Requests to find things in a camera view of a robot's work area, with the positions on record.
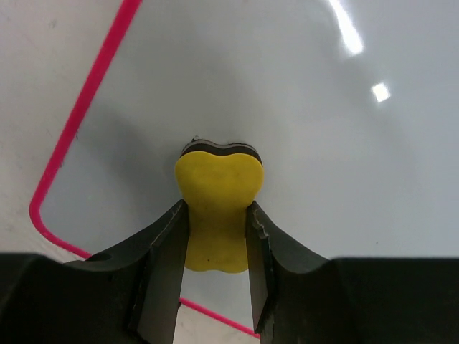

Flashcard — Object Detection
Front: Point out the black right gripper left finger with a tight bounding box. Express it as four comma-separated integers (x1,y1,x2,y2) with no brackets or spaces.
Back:
1,201,189,343

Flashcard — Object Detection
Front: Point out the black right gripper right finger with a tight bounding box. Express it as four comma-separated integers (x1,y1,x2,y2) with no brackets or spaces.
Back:
246,204,458,343

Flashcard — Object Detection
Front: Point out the yellow bone shaped eraser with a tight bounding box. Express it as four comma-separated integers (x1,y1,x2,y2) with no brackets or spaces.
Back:
174,138,265,274

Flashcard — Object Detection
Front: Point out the pink framed whiteboard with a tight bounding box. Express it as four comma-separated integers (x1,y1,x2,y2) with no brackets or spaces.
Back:
28,0,459,338

